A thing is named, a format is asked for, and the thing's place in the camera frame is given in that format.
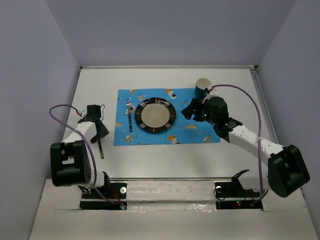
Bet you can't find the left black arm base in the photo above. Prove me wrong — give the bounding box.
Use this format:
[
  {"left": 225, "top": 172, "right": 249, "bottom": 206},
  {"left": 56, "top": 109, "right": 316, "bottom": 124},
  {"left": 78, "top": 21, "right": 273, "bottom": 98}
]
[{"left": 78, "top": 180, "right": 128, "bottom": 211}]

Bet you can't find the silver fork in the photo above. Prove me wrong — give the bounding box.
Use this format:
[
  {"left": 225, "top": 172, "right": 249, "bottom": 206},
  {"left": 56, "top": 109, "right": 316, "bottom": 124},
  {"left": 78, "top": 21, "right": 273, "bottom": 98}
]
[{"left": 126, "top": 97, "right": 133, "bottom": 133}]

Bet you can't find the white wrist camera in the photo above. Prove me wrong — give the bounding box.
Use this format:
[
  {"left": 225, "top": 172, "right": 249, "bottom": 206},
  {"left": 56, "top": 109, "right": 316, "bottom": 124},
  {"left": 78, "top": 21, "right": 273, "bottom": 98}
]
[
  {"left": 77, "top": 108, "right": 88, "bottom": 120},
  {"left": 202, "top": 86, "right": 219, "bottom": 104}
]

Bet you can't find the black rimmed cream plate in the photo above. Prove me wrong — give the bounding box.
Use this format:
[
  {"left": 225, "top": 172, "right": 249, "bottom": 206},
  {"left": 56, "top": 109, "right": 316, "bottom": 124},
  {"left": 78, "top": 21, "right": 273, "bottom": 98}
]
[{"left": 134, "top": 97, "right": 177, "bottom": 134}]

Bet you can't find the silver knife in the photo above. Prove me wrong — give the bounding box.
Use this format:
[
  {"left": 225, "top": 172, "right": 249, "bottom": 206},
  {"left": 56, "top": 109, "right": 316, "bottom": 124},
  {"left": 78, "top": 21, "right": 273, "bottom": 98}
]
[{"left": 97, "top": 139, "right": 105, "bottom": 159}]

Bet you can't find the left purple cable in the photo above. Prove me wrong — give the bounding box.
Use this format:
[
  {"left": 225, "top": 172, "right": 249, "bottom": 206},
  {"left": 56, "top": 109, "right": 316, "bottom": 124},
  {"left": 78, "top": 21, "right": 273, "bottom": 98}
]
[{"left": 49, "top": 104, "right": 125, "bottom": 208}]

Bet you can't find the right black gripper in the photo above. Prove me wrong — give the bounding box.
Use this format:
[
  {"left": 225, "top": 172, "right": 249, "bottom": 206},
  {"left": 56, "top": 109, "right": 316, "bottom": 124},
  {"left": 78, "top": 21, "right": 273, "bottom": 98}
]
[{"left": 181, "top": 97, "right": 217, "bottom": 126}]

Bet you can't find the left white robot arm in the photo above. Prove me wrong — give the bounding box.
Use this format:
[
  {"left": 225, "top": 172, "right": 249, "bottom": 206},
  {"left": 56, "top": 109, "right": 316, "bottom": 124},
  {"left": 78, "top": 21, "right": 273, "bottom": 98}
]
[{"left": 50, "top": 104, "right": 111, "bottom": 198}]

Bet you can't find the blue space-print cloth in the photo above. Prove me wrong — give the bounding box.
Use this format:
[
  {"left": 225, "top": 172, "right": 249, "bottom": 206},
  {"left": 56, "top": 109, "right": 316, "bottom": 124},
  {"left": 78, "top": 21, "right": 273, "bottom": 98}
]
[{"left": 113, "top": 88, "right": 221, "bottom": 146}]

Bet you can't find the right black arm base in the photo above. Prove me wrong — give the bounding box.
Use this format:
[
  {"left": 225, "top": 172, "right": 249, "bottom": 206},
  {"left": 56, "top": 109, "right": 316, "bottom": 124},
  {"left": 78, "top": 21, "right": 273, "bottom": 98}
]
[{"left": 213, "top": 169, "right": 263, "bottom": 210}]

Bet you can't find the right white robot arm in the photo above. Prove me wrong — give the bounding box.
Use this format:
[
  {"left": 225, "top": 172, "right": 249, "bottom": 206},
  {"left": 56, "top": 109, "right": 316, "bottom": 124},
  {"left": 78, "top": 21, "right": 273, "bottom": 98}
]
[{"left": 181, "top": 96, "right": 311, "bottom": 198}]

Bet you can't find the teal cup cream inside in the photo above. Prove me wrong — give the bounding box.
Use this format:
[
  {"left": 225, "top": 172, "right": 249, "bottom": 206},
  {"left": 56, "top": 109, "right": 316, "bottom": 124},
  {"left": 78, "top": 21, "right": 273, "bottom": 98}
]
[{"left": 194, "top": 78, "right": 211, "bottom": 99}]

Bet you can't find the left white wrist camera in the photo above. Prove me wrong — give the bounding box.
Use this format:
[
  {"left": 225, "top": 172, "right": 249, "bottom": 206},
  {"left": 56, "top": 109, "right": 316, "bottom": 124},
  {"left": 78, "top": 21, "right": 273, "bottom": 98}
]
[{"left": 77, "top": 108, "right": 88, "bottom": 120}]

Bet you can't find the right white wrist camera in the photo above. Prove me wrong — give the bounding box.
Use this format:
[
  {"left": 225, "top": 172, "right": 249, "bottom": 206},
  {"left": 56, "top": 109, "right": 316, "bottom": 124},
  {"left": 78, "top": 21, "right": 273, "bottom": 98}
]
[{"left": 202, "top": 86, "right": 219, "bottom": 104}]

